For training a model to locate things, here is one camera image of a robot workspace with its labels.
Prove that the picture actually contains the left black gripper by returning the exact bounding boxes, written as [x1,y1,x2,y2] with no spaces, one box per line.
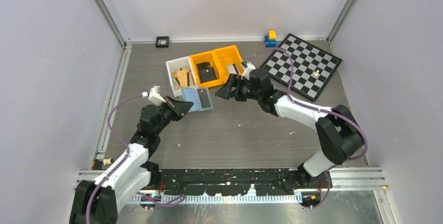
[153,96,192,135]

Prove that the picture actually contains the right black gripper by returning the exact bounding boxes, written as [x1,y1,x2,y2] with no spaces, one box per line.
[216,73,262,102]

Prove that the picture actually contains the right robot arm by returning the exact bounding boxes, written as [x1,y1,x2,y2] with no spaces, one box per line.
[215,69,367,188]

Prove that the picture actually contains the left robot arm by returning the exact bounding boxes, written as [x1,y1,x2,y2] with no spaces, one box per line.
[68,91,193,223]

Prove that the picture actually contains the white card with stripe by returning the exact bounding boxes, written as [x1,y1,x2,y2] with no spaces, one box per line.
[227,64,240,75]

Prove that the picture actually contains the brown cards in white bin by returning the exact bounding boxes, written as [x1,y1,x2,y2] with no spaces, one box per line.
[172,68,195,90]

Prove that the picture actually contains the black wallet in bin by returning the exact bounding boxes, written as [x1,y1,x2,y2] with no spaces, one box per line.
[196,62,217,83]

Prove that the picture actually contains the right orange storage bin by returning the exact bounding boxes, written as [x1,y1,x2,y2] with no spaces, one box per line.
[213,45,243,84]

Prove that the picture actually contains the orange storage bin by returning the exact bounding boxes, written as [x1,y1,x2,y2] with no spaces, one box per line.
[213,45,243,84]
[190,51,222,88]

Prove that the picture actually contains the white storage bin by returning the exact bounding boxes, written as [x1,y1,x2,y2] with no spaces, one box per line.
[166,56,197,97]

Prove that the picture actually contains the middle orange storage bin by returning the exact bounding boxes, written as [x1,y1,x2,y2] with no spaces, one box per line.
[190,51,222,88]

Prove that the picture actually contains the small black square box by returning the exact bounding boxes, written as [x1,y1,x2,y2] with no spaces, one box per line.
[155,36,170,48]

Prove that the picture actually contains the black white chessboard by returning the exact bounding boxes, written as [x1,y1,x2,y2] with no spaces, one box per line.
[260,33,342,102]

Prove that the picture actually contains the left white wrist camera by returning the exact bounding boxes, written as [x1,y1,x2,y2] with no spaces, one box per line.
[141,85,166,105]

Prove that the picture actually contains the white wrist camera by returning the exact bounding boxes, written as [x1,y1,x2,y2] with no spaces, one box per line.
[141,85,166,105]
[241,61,256,80]

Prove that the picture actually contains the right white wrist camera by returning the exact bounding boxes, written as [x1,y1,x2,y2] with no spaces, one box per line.
[241,61,256,80]

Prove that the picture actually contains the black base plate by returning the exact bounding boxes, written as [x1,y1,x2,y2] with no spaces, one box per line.
[126,167,333,197]

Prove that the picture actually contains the cream chess piece on rail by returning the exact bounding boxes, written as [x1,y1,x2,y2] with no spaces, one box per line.
[102,158,113,166]

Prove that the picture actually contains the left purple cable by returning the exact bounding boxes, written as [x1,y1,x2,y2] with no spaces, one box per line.
[85,93,188,224]

